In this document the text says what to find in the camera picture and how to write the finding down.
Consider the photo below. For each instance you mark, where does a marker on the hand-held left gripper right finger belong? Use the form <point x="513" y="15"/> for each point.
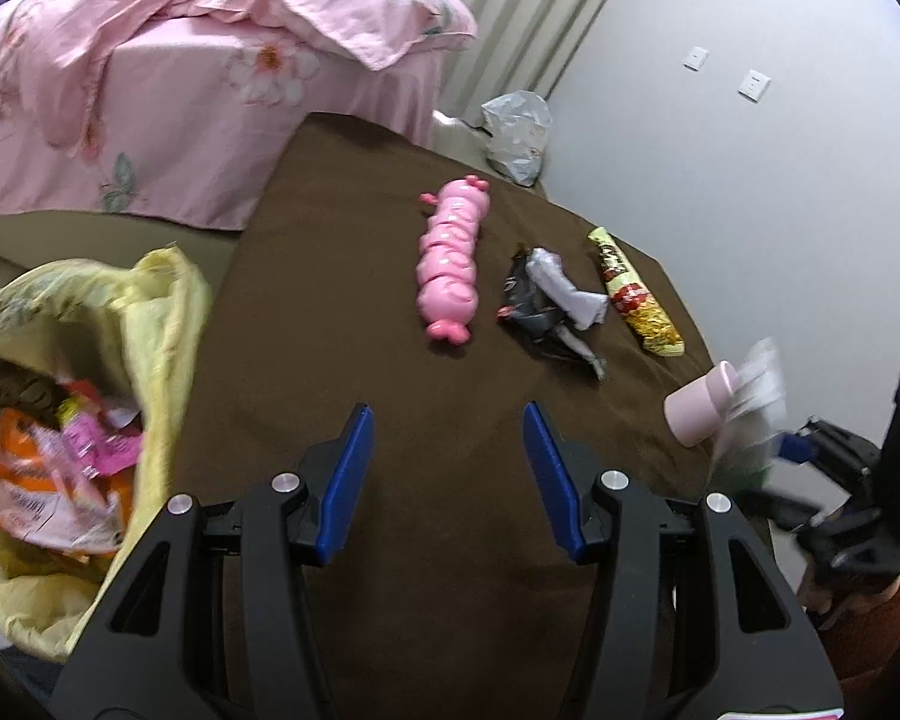
<point x="551" y="472"/>

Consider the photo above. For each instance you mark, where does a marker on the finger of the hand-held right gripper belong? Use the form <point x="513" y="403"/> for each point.
<point x="780" y="506"/>
<point x="795" y="446"/>

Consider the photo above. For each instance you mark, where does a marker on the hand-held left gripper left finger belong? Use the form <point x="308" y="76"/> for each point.
<point x="349" y="480"/>

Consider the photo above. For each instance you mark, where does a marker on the pink cup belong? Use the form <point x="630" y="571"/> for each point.
<point x="694" y="409"/>

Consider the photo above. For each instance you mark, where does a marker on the yellow plastic bag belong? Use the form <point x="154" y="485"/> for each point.
<point x="157" y="330"/>

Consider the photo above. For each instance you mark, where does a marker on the yellow and pink wrapper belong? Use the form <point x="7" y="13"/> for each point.
<point x="90" y="442"/>

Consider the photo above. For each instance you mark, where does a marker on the orange snack bag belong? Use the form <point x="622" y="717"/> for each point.
<point x="15" y="495"/>

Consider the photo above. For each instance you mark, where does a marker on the person's right forearm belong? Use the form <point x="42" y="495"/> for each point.
<point x="870" y="622"/>

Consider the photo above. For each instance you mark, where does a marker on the black crumpled wrapper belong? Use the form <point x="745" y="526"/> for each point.
<point x="529" y="307"/>

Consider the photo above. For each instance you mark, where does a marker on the white crumpled wrapper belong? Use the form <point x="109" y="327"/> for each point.
<point x="570" y="292"/>

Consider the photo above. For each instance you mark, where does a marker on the yellow and red snack packet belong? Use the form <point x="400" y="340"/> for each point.
<point x="634" y="300"/>

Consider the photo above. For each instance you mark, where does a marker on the pink caterpillar toy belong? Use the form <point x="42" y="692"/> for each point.
<point x="450" y="270"/>

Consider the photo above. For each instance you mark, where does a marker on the white plastic bag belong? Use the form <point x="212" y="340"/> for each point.
<point x="517" y="131"/>

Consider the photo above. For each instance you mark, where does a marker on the person's blue trousers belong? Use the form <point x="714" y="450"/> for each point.
<point x="30" y="675"/>

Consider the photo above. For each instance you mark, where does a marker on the pink floral bed sheet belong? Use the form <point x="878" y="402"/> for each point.
<point x="195" y="127"/>

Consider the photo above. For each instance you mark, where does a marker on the beige pleated curtain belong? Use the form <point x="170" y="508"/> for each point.
<point x="510" y="7"/>

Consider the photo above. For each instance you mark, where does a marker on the white wall switch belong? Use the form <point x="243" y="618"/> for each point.
<point x="754" y="85"/>
<point x="695" y="58"/>

